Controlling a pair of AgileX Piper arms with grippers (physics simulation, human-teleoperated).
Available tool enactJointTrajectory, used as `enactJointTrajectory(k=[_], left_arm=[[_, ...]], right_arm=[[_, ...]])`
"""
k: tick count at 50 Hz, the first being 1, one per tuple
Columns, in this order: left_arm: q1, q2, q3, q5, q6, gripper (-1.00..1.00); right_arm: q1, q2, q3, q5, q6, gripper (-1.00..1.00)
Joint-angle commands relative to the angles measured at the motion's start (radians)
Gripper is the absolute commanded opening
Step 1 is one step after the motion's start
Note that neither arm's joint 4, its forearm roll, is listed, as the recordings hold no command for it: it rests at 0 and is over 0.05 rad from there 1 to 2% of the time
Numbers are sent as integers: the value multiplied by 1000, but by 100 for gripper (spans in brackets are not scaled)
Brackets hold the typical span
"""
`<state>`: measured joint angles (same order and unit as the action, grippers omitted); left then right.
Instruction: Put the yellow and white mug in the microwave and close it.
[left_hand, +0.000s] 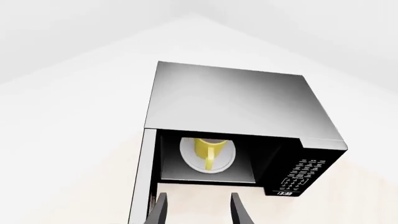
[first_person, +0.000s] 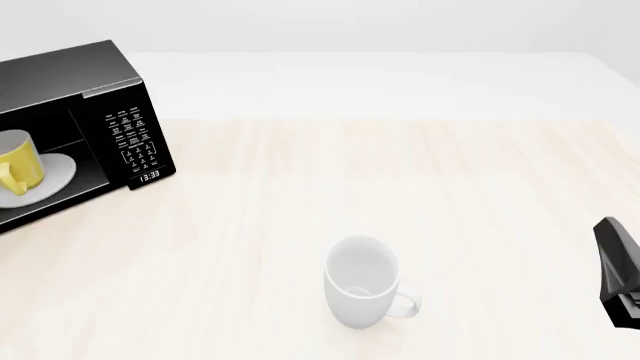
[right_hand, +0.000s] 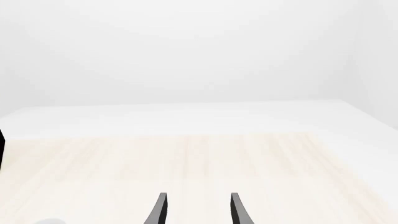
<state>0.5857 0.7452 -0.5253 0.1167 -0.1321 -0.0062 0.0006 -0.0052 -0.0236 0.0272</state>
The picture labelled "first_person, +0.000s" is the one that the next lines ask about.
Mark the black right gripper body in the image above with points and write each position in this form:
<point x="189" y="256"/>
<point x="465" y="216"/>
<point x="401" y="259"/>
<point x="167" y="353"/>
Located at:
<point x="625" y="311"/>

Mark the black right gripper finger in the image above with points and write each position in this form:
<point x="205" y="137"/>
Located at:
<point x="617" y="258"/>

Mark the white microwave turntable plate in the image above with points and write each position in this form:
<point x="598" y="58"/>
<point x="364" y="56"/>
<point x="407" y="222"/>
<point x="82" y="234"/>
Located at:
<point x="57" y="170"/>

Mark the black microwave oven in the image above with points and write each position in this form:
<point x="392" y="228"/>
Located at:
<point x="55" y="78"/>

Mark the yellow and white mug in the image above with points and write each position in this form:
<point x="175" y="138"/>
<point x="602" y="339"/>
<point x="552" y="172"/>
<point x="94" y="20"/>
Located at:
<point x="25" y="163"/>

